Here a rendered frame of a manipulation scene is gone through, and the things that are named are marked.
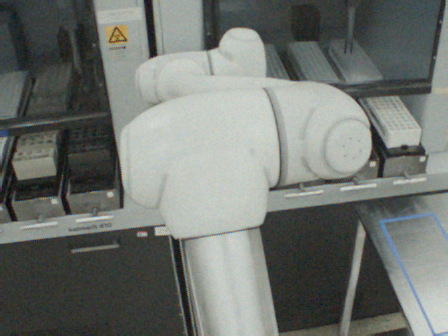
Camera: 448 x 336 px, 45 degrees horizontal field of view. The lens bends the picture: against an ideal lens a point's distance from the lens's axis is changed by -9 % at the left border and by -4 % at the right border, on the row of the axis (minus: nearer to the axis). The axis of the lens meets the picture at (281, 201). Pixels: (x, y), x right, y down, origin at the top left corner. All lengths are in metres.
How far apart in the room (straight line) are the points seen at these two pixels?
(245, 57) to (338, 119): 0.58
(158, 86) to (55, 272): 0.73
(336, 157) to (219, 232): 0.16
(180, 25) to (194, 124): 0.70
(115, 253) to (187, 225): 0.98
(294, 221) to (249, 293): 0.95
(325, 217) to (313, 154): 0.97
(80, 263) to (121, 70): 0.59
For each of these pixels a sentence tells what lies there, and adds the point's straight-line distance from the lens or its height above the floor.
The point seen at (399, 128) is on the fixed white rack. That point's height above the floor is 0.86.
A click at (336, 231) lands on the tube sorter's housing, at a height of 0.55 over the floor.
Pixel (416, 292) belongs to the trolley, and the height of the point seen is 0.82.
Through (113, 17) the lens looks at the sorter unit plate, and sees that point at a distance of 1.33.
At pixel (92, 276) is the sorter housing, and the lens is 1.71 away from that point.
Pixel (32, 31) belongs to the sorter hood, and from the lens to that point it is 1.35.
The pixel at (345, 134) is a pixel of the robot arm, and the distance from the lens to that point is 0.67.
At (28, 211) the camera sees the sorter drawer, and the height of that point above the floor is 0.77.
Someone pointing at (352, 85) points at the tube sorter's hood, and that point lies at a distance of 1.49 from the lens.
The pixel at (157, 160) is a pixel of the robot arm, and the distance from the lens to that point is 0.66.
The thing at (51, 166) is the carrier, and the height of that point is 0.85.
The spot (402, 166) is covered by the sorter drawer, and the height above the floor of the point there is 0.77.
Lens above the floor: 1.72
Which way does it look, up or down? 41 degrees down
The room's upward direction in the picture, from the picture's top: 2 degrees clockwise
